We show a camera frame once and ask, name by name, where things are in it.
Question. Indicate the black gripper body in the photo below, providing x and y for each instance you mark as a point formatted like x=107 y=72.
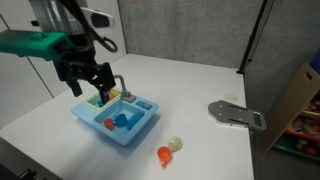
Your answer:
x=82 y=65

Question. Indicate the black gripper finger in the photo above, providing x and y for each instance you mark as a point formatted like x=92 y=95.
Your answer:
x=75 y=87
x=104 y=95

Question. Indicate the large orange cup with handle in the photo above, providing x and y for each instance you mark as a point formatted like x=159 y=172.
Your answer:
x=164 y=155

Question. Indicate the robot arm with green mount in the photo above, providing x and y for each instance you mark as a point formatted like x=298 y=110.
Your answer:
x=66 y=37

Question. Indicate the blue cup in rack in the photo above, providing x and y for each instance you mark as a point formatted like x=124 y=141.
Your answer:
x=100 y=104

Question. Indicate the small orange cup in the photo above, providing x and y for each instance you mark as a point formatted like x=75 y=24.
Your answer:
x=108 y=123

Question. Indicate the blue cup in sink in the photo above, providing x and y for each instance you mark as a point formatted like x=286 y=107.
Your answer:
x=121 y=120

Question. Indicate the light blue toy sink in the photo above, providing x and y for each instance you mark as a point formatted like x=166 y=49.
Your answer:
x=120 y=135

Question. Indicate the orange plate in rack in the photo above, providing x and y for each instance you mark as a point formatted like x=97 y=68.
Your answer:
x=112 y=95

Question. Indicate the yellow dish rack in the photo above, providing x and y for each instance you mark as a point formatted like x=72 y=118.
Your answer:
x=93 y=100

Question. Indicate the grey toy faucet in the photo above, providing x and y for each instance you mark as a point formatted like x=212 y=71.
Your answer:
x=125 y=94

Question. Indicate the blue plate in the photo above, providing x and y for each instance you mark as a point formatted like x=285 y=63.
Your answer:
x=134 y=120

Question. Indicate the cream plastic bottle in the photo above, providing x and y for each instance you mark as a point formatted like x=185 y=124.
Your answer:
x=175 y=143

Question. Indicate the grey metal mounting plate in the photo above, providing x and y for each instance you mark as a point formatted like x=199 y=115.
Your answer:
x=227 y=113

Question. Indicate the yellow sticky note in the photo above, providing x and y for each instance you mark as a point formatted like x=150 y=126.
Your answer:
x=230 y=97

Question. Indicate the black tripod pole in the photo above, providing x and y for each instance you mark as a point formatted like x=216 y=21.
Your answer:
x=252 y=37

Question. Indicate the wooden toy shelf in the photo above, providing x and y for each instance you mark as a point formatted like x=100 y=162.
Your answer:
x=290 y=127

